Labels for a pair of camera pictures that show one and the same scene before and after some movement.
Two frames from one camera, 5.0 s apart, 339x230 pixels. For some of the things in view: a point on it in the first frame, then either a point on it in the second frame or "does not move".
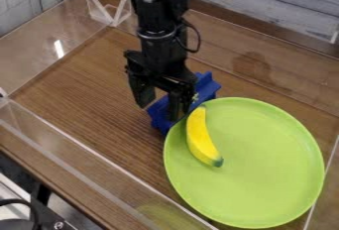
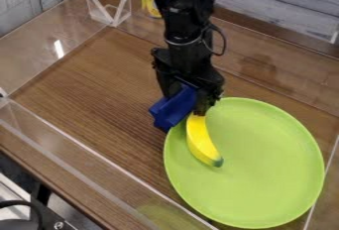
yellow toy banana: x=199 y=138 does not move
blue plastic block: x=160 y=112 does not move
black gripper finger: x=143 y=88 → x=171 y=79
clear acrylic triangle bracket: x=108 y=14 does not move
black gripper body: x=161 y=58 → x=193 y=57
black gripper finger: x=180 y=99 → x=205 y=100
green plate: x=272 y=168 does not move
